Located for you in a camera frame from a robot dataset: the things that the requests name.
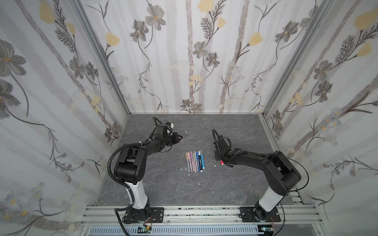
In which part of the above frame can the black white marker pen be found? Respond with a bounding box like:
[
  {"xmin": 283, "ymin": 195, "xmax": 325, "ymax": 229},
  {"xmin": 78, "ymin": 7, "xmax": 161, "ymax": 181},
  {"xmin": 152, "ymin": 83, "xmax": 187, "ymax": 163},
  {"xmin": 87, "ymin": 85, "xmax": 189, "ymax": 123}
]
[{"xmin": 197, "ymin": 151, "xmax": 203, "ymax": 172}]

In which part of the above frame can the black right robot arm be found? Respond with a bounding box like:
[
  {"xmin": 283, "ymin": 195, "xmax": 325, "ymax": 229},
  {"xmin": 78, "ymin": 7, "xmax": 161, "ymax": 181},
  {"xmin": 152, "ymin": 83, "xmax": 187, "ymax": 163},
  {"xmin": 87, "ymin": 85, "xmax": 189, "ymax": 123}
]
[{"xmin": 212, "ymin": 129, "xmax": 302, "ymax": 222}]

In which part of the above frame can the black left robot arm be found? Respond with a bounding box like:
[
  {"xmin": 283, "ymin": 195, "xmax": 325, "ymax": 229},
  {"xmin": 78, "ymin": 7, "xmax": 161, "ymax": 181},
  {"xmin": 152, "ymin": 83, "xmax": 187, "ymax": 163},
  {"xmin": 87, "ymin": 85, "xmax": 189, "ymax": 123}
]
[{"xmin": 107, "ymin": 117, "xmax": 183, "ymax": 225}]

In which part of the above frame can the yellow pastel pen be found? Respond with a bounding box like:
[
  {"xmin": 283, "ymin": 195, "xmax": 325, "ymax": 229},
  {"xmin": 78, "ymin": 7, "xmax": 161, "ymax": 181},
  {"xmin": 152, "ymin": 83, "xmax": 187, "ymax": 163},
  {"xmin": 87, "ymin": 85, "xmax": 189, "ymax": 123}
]
[{"xmin": 185, "ymin": 152, "xmax": 191, "ymax": 172}]

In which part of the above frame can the pink pastel pen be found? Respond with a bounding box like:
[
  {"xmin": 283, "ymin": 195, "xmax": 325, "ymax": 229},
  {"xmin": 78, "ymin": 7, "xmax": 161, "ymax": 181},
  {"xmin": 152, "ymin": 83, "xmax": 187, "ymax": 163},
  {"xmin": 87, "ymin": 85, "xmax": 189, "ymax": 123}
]
[{"xmin": 188, "ymin": 152, "xmax": 193, "ymax": 172}]

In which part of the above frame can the purple pastel pen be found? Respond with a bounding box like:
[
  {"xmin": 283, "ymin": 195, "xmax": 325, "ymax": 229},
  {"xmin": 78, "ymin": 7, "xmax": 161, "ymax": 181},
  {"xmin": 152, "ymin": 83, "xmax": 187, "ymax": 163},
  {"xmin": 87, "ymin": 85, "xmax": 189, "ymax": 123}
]
[{"xmin": 189, "ymin": 152, "xmax": 195, "ymax": 172}]

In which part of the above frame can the dark blue marker pen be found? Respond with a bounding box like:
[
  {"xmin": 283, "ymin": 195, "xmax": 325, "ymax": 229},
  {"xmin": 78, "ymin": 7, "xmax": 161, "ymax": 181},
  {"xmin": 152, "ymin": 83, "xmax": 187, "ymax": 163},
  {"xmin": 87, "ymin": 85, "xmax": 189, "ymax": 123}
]
[{"xmin": 195, "ymin": 151, "xmax": 200, "ymax": 172}]

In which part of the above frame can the small circuit board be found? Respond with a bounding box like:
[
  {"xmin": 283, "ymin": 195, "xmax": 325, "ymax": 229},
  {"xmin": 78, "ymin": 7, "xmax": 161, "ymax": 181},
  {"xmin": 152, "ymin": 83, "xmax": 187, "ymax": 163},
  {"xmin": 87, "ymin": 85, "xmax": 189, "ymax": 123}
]
[{"xmin": 137, "ymin": 226, "xmax": 152, "ymax": 234}]

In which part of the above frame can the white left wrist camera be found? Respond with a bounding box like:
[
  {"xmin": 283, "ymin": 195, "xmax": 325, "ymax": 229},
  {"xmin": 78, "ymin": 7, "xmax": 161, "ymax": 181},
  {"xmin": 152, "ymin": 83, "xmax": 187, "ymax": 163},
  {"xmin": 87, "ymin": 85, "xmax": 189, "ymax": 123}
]
[{"xmin": 164, "ymin": 122, "xmax": 174, "ymax": 129}]

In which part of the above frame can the white cable duct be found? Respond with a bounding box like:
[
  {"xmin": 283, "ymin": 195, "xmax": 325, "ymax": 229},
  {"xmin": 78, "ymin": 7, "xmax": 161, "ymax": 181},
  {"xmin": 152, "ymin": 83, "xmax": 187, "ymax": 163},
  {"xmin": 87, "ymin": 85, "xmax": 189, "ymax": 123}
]
[{"xmin": 88, "ymin": 225, "xmax": 260, "ymax": 236}]

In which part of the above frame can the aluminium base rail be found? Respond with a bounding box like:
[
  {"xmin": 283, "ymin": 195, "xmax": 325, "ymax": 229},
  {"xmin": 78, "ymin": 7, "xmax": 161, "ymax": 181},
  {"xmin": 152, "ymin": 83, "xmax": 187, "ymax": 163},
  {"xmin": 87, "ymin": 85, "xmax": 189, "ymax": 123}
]
[{"xmin": 79, "ymin": 205, "xmax": 330, "ymax": 236}]

